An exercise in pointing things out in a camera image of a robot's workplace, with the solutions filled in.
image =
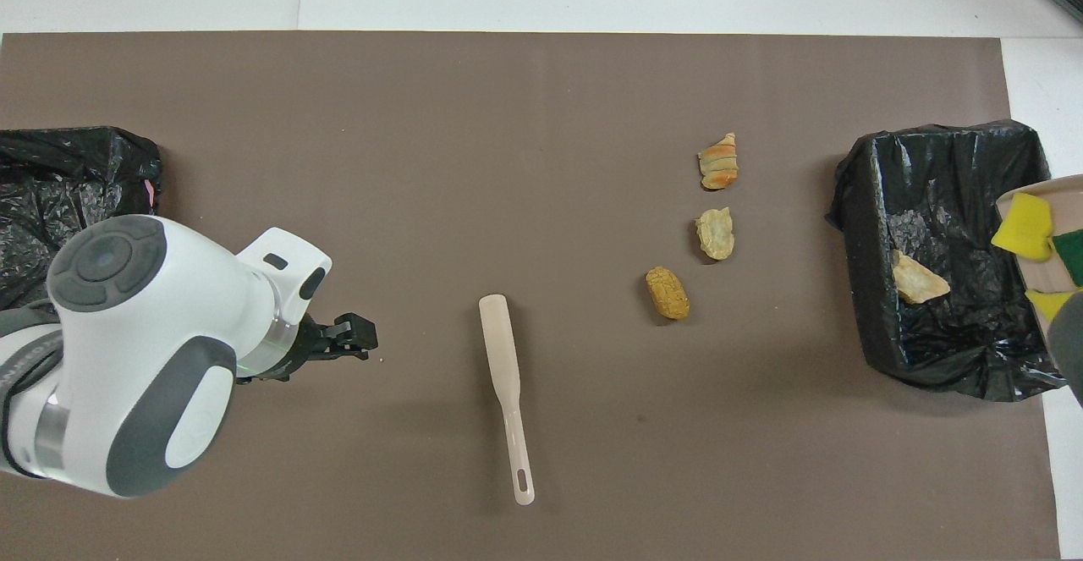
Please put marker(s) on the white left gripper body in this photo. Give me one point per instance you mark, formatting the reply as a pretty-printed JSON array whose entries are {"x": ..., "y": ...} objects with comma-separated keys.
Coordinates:
[{"x": 292, "y": 269}]

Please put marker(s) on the beige hand brush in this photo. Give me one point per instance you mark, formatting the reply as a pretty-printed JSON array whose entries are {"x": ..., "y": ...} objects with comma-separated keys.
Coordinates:
[{"x": 499, "y": 341}]

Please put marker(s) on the brown oval bread loaf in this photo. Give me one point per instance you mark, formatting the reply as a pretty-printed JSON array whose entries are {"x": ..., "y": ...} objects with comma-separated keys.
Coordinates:
[{"x": 667, "y": 293}]

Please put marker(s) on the pale bread piece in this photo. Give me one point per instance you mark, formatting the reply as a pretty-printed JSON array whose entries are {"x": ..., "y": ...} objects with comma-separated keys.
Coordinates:
[{"x": 716, "y": 235}]

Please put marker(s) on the tan croissant end piece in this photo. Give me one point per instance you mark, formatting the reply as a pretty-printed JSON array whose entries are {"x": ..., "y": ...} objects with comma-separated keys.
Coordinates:
[{"x": 719, "y": 163}]

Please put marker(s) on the orange striped bread piece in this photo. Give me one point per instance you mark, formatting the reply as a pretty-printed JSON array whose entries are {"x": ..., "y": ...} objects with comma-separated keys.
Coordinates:
[{"x": 920, "y": 280}]

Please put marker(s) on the green and yellow sponge piece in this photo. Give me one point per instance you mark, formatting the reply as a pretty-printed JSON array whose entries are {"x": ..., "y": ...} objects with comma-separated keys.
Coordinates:
[{"x": 1070, "y": 256}]

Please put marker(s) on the beige plastic dustpan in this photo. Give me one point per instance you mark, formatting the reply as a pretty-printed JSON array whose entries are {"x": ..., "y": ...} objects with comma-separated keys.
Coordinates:
[{"x": 1068, "y": 208}]

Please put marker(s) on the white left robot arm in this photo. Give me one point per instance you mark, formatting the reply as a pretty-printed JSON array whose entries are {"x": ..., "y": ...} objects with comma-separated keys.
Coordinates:
[{"x": 127, "y": 332}]

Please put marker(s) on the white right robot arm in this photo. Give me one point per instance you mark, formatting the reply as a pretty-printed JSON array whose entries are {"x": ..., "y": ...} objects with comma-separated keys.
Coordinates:
[{"x": 1068, "y": 349}]

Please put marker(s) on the black bag lined bin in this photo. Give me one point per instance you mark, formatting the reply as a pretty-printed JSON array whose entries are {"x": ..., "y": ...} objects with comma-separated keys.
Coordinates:
[
  {"x": 931, "y": 206},
  {"x": 51, "y": 172}
]

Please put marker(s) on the brown table mat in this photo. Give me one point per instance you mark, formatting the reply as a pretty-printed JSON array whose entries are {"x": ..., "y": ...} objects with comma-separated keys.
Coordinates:
[{"x": 541, "y": 79}]

